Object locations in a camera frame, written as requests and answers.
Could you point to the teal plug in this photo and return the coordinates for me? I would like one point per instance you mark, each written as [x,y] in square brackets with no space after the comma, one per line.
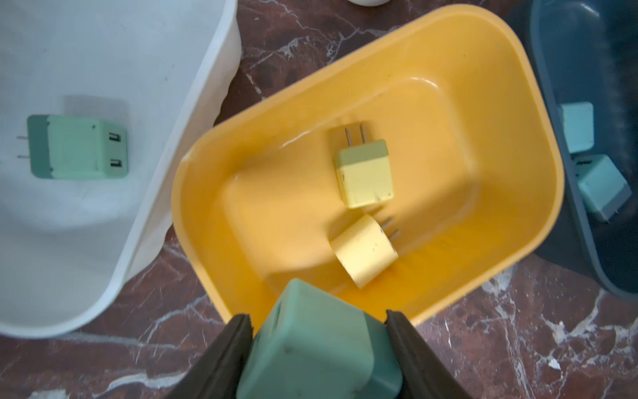
[578,126]
[602,186]

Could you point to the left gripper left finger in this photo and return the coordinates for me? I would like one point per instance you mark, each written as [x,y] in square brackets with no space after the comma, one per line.
[217,373]

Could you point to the white storage box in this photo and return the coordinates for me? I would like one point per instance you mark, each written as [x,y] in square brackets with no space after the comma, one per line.
[160,70]

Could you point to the dark teal storage box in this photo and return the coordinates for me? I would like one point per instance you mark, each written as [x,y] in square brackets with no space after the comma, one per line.
[587,51]

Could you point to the yellow storage box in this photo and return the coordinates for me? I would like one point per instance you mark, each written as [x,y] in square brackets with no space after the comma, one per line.
[478,176]

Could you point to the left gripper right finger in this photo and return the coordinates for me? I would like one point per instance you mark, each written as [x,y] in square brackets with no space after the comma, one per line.
[424,375]

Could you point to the yellow plug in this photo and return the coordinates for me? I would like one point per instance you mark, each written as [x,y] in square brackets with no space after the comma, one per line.
[363,171]
[364,250]

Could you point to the green plug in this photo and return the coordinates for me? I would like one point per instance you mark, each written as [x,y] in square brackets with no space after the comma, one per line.
[75,148]
[314,345]

